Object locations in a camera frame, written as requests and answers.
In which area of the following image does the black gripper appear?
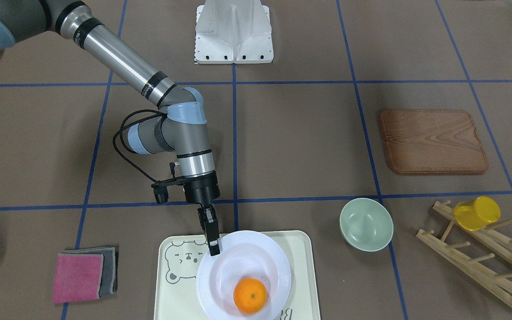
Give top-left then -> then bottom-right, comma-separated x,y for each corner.
183,172 -> 221,256

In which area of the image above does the white round plate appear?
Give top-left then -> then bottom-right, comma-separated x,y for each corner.
196,231 -> 292,320

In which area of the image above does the orange fruit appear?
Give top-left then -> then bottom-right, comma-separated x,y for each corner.
233,277 -> 268,314

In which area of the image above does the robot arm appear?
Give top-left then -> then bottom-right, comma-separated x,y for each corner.
0,0 -> 221,256

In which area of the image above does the cream bear tray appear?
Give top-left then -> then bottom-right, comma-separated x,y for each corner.
154,230 -> 320,320

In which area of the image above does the grey cloth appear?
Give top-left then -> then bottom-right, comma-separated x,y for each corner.
60,247 -> 116,299

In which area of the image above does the pink cloth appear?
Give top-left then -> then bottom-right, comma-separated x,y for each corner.
52,253 -> 104,304

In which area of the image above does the green bowl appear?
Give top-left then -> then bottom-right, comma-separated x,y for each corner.
339,198 -> 394,252

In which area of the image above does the wooden cutting board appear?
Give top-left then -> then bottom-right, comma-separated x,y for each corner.
378,109 -> 489,176

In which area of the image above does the yellow cup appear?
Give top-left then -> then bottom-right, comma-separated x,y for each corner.
452,196 -> 500,231

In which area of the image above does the wooden dish rack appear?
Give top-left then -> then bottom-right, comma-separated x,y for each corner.
416,200 -> 512,308

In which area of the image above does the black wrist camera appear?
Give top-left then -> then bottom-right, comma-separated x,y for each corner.
151,176 -> 183,204

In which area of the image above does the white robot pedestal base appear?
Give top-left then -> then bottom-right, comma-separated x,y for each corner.
194,0 -> 274,64

